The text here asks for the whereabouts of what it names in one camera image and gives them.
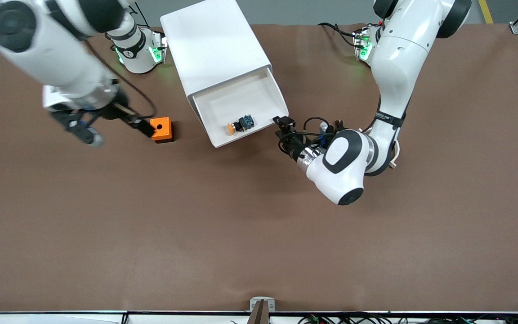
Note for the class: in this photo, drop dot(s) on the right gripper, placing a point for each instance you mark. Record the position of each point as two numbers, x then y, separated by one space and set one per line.
116 110

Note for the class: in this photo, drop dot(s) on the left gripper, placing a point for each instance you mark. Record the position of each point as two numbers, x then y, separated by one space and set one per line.
291 146

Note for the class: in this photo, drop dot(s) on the orange push button switch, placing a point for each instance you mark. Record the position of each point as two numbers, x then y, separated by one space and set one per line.
241 123

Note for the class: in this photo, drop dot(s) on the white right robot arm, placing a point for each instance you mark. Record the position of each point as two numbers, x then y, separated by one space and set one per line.
61 54

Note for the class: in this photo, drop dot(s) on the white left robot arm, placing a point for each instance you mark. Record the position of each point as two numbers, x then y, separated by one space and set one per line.
398 67

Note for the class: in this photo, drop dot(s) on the white drawer cabinet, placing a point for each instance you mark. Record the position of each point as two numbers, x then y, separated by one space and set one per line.
214 45

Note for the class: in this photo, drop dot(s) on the orange button enclosure box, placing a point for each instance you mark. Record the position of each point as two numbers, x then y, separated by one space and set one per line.
164 132

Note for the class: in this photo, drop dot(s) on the white curved plastic bracket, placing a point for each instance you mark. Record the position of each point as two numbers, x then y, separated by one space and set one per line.
393 165

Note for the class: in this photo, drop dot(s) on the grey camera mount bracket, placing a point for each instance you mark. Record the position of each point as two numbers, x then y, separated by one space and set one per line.
262 310

